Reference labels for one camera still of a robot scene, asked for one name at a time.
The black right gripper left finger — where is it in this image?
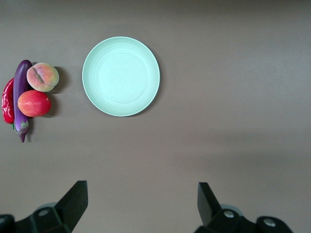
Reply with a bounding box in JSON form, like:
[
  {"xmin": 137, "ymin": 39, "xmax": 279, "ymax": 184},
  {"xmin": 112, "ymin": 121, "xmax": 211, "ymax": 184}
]
[{"xmin": 0, "ymin": 180, "xmax": 88, "ymax": 233}]

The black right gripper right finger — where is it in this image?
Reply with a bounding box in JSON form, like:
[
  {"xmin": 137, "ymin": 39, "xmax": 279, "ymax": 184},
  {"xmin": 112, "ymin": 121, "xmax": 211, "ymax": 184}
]
[{"xmin": 194, "ymin": 182, "xmax": 292, "ymax": 233}]

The red round apple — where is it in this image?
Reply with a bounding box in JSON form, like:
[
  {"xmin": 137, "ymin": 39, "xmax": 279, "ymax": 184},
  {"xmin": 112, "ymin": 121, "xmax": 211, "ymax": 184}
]
[{"xmin": 17, "ymin": 90, "xmax": 52, "ymax": 117}]

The red chili pepper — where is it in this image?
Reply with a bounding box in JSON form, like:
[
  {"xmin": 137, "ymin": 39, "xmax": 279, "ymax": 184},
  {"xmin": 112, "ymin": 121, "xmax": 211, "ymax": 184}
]
[{"xmin": 1, "ymin": 77, "xmax": 16, "ymax": 130}]

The yellow-pink peach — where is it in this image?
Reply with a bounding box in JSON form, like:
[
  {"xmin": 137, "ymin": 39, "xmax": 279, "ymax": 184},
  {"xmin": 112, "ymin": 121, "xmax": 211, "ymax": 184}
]
[{"xmin": 26, "ymin": 62, "xmax": 60, "ymax": 93}]

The long purple eggplant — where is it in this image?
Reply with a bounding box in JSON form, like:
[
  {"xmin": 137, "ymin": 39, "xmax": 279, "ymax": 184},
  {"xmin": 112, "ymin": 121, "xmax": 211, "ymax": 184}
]
[{"xmin": 13, "ymin": 59, "xmax": 33, "ymax": 143}]

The brown table cover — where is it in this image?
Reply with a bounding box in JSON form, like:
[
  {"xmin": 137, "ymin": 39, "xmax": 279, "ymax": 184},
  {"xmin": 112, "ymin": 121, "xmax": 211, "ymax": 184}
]
[{"xmin": 0, "ymin": 0, "xmax": 311, "ymax": 233}]

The pale green round plate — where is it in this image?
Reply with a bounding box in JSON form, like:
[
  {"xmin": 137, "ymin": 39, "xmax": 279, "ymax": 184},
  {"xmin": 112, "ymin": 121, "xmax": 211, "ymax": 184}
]
[{"xmin": 82, "ymin": 36, "xmax": 161, "ymax": 117}]

